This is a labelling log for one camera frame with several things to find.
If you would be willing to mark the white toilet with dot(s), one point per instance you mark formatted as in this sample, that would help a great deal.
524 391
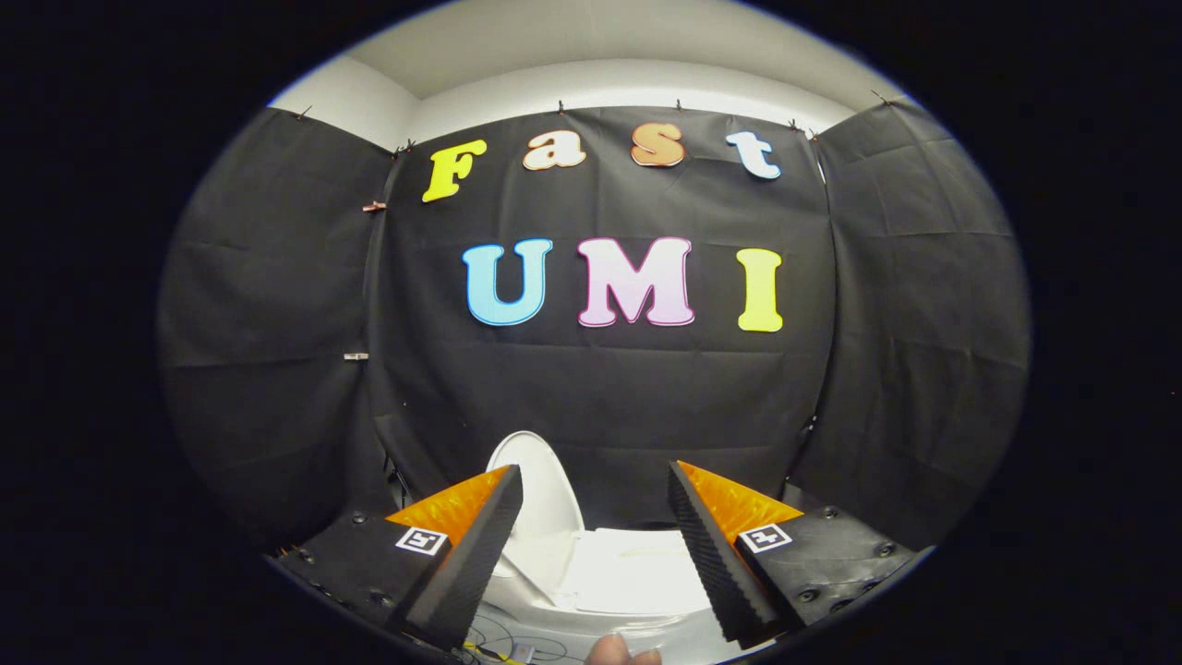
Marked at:
637 573

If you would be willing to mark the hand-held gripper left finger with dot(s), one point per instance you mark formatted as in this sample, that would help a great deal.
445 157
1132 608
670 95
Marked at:
476 563

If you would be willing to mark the white toilet lid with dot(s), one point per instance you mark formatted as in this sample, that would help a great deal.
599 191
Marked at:
545 489

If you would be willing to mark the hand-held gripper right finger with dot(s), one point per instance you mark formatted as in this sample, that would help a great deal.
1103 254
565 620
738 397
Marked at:
716 563

